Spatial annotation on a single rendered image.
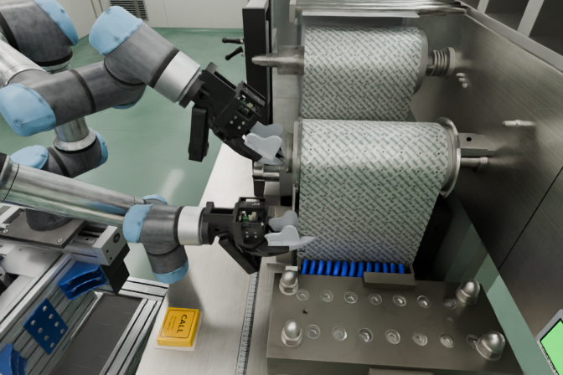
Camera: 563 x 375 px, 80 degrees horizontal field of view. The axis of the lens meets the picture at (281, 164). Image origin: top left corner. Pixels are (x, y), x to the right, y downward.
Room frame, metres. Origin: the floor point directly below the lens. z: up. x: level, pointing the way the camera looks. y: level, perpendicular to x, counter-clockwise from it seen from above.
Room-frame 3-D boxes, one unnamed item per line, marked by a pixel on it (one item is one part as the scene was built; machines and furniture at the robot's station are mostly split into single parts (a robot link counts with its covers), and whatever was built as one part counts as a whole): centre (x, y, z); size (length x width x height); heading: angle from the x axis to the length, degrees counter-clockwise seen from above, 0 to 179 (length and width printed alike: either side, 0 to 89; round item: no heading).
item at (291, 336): (0.28, -0.02, 1.05); 0.04 x 0.04 x 0.04
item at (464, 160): (0.49, -0.32, 1.25); 0.07 x 0.04 x 0.04; 86
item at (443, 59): (0.73, -0.34, 1.34); 0.07 x 0.07 x 0.07; 86
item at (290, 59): (0.75, -0.02, 1.34); 0.06 x 0.06 x 0.06; 86
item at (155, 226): (0.46, 0.25, 1.11); 0.11 x 0.08 x 0.09; 86
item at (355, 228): (0.44, -0.15, 1.11); 0.23 x 0.01 x 0.18; 86
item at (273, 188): (0.54, 0.01, 1.05); 0.06 x 0.05 x 0.31; 86
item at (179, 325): (0.36, 0.21, 0.91); 0.07 x 0.07 x 0.02; 86
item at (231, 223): (0.45, 0.09, 1.12); 0.12 x 0.08 x 0.09; 86
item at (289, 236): (0.43, -0.02, 1.11); 0.09 x 0.03 x 0.06; 85
